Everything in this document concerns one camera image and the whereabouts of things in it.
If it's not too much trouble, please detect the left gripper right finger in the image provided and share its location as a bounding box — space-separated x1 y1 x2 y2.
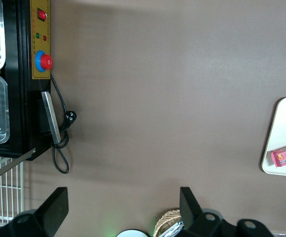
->
179 187 226 237

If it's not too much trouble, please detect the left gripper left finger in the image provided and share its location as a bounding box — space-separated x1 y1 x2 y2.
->
9 187 69 237

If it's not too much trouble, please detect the light wicker basket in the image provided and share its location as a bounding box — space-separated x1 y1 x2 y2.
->
153 209 183 237

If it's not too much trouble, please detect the brown table cover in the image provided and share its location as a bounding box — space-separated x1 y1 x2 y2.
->
24 0 286 237

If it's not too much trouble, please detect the black sealing machine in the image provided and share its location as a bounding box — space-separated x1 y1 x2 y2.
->
0 0 52 186

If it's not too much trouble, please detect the red emergency stop button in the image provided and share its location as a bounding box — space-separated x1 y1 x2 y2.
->
35 50 53 74

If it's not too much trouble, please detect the white wire rack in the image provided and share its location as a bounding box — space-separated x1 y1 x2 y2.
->
0 155 25 229

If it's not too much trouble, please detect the grey metal machine handle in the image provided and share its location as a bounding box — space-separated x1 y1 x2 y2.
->
41 91 61 144

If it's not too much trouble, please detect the black power cable with plug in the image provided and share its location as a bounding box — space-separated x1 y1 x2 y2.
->
49 73 78 175

